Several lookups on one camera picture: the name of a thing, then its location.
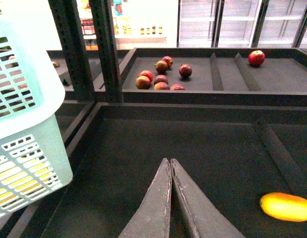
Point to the black produce tray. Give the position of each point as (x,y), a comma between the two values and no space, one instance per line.
(221,76)
(235,154)

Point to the light blue plastic basket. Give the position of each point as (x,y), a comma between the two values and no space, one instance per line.
(33,159)

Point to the black upper produce tray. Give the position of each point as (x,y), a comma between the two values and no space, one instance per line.
(221,76)

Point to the yellow mango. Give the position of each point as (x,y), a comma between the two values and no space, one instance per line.
(285,207)

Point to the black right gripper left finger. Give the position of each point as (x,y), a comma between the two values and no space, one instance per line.
(152,218)

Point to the black shelf post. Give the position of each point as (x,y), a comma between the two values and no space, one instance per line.
(103,24)
(66,18)

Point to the glass door display fridge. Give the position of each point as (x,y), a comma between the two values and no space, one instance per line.
(242,23)

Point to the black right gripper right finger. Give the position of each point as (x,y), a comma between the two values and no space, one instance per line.
(201,218)

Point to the red apple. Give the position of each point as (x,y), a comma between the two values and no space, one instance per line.
(256,58)

